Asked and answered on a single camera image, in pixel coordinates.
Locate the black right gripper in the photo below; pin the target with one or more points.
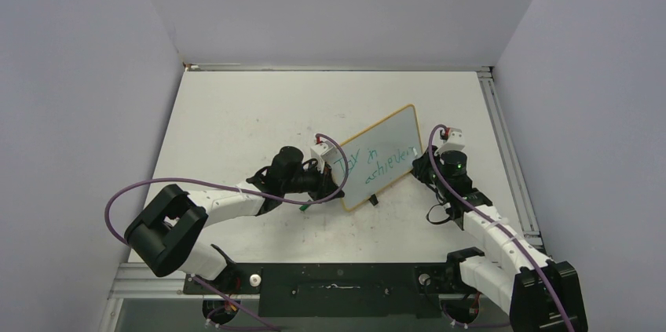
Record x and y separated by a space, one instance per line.
422 166

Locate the aluminium right side rail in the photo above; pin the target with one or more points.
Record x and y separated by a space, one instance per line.
518 188

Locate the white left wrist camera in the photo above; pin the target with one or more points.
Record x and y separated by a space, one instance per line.
319 152

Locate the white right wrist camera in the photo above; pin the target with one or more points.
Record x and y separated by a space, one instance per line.
452 139

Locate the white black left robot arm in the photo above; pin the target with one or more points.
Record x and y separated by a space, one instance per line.
166 233

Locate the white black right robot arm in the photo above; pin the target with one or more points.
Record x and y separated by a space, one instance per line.
536 292

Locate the yellow framed whiteboard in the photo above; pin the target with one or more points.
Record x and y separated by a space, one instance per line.
377 157

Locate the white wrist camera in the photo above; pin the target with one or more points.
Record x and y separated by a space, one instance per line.
452 139
319 152

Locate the aluminium back rail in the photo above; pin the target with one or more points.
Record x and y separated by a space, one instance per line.
269 67

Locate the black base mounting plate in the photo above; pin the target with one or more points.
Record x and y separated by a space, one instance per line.
340 290

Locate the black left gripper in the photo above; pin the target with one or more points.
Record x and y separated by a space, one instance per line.
326 187

